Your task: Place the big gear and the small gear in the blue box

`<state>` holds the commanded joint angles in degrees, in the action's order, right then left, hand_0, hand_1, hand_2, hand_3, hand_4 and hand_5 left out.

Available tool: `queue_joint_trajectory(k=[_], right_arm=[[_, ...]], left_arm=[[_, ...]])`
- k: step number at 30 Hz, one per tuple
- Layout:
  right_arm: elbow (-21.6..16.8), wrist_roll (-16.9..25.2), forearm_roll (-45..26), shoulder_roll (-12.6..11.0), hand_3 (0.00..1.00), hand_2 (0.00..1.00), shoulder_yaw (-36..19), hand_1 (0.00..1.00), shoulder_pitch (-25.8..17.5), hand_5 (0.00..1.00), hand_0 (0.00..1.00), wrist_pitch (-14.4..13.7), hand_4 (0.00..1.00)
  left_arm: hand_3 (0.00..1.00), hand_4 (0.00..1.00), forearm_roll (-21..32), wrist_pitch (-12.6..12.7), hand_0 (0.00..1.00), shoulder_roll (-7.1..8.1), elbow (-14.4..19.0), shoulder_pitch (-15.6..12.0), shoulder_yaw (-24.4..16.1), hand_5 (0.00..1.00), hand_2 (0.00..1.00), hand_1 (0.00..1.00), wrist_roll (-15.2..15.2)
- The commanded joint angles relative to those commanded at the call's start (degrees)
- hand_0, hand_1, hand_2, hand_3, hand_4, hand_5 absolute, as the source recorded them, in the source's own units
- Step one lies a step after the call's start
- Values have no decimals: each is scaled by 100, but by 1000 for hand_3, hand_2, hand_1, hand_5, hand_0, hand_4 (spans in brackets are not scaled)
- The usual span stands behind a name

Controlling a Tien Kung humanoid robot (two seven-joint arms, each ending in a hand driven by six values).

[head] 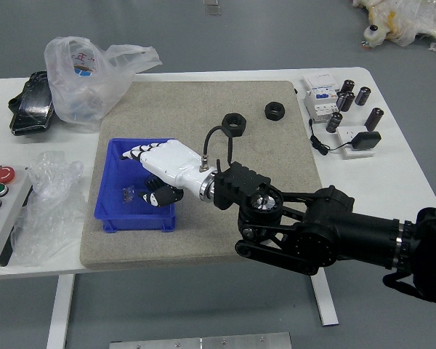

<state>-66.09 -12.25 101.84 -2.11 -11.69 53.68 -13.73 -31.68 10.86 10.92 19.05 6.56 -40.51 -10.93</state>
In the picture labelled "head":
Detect big black hex nut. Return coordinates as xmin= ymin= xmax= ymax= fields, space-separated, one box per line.
xmin=221 ymin=113 xmax=248 ymax=137

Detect black plastic tray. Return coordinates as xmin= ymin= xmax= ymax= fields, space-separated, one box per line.
xmin=7 ymin=71 xmax=55 ymax=137

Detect white power socket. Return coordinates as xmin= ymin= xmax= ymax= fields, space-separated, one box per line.
xmin=334 ymin=125 xmax=377 ymax=160

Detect translucent white plastic bag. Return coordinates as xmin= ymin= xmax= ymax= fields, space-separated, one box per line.
xmin=44 ymin=35 xmax=164 ymax=134

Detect grey-brown foam mat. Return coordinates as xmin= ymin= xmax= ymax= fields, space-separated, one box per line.
xmin=78 ymin=79 xmax=339 ymax=270

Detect white table leg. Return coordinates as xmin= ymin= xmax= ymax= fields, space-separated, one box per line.
xmin=310 ymin=270 xmax=339 ymax=327
xmin=46 ymin=273 xmax=76 ymax=349

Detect metal floor plate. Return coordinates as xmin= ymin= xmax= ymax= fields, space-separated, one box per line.
xmin=202 ymin=0 xmax=222 ymax=16

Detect crumpled clear plastic wrap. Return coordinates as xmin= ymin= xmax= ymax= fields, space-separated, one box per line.
xmin=9 ymin=151 xmax=86 ymax=266

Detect plush toy in plastic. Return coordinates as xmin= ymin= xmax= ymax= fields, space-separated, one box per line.
xmin=350 ymin=0 xmax=436 ymax=57

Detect black power adapter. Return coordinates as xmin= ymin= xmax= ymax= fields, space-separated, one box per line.
xmin=350 ymin=131 xmax=382 ymax=150

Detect grey control button box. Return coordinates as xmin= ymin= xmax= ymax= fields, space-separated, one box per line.
xmin=0 ymin=166 xmax=33 ymax=268

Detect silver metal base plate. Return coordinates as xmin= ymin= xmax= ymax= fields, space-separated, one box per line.
xmin=109 ymin=332 xmax=292 ymax=349

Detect blue plastic box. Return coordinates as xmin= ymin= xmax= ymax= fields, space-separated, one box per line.
xmin=94 ymin=137 xmax=178 ymax=233

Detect white circuit breaker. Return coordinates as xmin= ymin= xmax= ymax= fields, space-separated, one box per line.
xmin=300 ymin=71 xmax=341 ymax=123

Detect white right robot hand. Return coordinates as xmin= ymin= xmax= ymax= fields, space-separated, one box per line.
xmin=118 ymin=137 xmax=214 ymax=208

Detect small black hex nut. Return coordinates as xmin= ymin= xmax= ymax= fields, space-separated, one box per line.
xmin=264 ymin=101 xmax=286 ymax=121

